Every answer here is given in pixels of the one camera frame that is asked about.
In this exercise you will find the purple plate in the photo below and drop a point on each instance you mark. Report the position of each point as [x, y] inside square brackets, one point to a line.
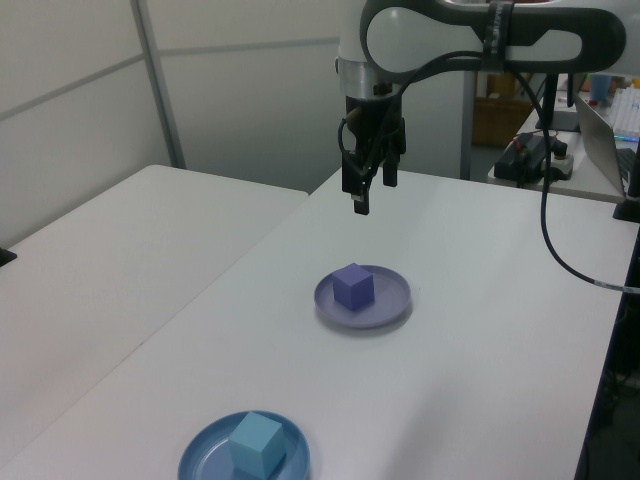
[390, 300]

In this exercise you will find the brown cardboard box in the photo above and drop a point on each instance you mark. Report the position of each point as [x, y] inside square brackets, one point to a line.
[500, 122]

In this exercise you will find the blue plate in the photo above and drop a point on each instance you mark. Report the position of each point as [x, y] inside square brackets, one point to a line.
[200, 460]

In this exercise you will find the grey laptop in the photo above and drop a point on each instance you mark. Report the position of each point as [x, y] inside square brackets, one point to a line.
[597, 140]

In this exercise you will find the white keyboard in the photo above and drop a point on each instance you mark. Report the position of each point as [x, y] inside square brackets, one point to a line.
[627, 110]

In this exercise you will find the grey emergency stop button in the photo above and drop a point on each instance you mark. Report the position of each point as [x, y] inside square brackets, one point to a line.
[561, 162]

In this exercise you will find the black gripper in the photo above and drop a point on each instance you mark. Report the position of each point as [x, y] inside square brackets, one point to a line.
[372, 122]

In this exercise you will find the grey partition post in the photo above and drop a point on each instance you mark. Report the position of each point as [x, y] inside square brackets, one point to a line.
[157, 75]
[466, 125]

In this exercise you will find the black monitor stand pole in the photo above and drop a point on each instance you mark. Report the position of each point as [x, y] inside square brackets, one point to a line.
[550, 100]

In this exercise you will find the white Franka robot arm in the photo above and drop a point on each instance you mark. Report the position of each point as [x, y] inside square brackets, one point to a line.
[425, 35]

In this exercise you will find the light blue cube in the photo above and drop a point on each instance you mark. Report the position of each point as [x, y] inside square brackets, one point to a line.
[255, 440]

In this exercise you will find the purple cube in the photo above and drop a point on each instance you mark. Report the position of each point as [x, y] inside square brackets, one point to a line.
[352, 287]

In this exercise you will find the brown cardboard board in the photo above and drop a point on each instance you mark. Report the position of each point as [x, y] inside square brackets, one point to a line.
[500, 84]

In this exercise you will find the black power supply box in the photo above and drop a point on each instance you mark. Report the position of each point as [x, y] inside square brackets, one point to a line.
[520, 162]

